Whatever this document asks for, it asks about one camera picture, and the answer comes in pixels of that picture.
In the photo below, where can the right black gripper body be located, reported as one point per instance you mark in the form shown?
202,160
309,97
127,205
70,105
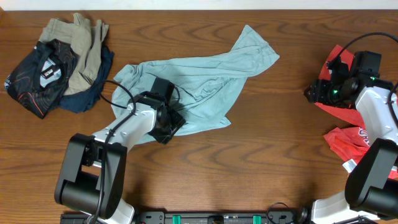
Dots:
330,94

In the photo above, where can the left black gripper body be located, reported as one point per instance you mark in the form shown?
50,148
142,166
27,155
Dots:
173,122

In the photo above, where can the light blue t-shirt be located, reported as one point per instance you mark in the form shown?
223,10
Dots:
207,86

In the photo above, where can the red printed t-shirt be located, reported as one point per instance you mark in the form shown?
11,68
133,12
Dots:
350,144

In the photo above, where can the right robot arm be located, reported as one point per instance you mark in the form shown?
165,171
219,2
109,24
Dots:
369,194

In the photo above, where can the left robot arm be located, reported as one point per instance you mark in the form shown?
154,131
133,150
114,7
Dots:
91,179

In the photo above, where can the navy blue folded garment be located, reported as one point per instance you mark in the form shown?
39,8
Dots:
85,100

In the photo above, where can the khaki folded pants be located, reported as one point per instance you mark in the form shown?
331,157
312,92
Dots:
86,41

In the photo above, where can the black patterned shirt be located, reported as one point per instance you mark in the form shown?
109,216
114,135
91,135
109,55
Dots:
40,80

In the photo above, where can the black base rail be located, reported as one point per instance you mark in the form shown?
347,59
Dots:
273,216

